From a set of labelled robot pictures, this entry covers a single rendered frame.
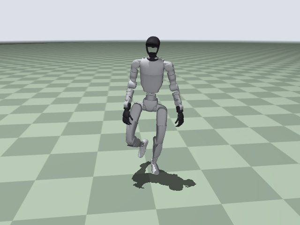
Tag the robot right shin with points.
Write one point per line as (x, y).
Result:
(137, 144)

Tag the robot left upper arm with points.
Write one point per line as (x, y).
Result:
(169, 67)

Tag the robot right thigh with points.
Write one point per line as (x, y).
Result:
(135, 112)

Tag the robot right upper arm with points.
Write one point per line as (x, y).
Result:
(133, 73)

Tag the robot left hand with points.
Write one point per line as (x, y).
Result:
(180, 117)

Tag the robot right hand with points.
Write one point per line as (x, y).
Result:
(126, 114)

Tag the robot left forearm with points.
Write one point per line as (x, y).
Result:
(177, 99)

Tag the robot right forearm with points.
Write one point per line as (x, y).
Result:
(129, 96)

